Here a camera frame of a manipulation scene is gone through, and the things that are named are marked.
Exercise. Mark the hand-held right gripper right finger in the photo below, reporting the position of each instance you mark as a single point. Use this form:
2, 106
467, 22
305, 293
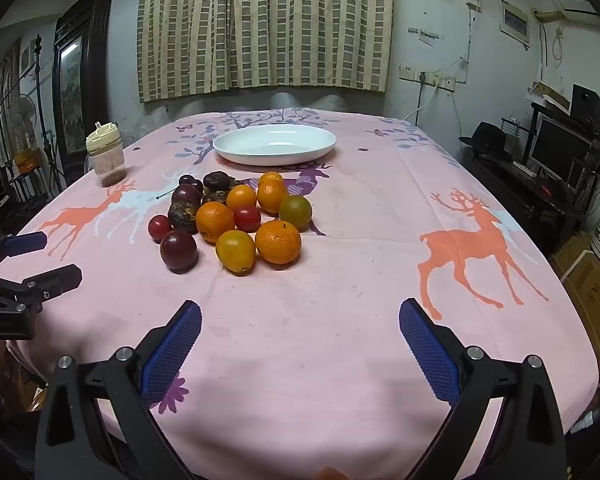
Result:
430, 355

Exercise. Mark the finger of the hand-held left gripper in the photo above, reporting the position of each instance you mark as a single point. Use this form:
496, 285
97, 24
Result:
25, 243
55, 280

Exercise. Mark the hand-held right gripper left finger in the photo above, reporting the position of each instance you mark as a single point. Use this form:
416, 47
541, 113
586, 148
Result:
172, 350

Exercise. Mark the dark purple plum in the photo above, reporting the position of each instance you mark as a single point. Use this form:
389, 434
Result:
178, 251
184, 194

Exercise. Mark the red cherry tomato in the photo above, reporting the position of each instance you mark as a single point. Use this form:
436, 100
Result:
157, 227
247, 218

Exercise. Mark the large orange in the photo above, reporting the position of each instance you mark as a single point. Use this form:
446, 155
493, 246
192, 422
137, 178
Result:
215, 221
277, 242

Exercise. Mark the dark brown mangosteen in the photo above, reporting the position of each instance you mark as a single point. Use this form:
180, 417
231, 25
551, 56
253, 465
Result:
214, 196
182, 215
217, 180

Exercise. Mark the white oval plate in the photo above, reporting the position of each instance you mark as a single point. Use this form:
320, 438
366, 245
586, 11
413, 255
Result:
275, 144

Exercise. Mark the plastic jar with cream lid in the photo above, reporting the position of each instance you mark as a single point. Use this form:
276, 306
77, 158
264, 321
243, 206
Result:
106, 160

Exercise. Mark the black tripod stand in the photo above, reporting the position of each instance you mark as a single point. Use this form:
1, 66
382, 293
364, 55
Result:
44, 125

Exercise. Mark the pink deer print tablecloth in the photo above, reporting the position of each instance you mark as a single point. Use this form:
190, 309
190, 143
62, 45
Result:
330, 285

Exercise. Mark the white standing fan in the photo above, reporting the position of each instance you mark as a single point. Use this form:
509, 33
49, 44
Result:
22, 112

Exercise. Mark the dark wooden framed picture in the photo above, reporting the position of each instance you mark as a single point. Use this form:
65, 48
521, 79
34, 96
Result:
72, 85

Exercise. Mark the dark red cherry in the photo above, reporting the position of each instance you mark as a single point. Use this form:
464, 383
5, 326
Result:
186, 180
199, 187

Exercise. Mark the cardboard box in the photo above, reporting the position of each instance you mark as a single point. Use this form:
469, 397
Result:
592, 305

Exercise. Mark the dark desk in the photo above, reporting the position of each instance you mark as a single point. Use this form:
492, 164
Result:
520, 200

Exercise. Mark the black hat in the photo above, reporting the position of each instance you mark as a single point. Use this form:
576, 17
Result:
487, 140

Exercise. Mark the computer monitor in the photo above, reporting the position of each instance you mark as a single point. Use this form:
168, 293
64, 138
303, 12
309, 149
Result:
560, 150

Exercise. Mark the stack of papers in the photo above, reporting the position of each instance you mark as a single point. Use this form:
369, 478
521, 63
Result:
547, 94

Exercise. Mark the black speaker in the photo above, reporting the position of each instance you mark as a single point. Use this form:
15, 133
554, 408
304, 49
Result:
587, 107

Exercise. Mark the beige checked curtain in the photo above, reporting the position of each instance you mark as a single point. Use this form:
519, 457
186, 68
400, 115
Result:
265, 25

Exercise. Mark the white wall socket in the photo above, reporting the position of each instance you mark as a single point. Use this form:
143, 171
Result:
407, 72

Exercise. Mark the white wall panel box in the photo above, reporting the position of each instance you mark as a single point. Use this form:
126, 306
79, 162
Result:
515, 22

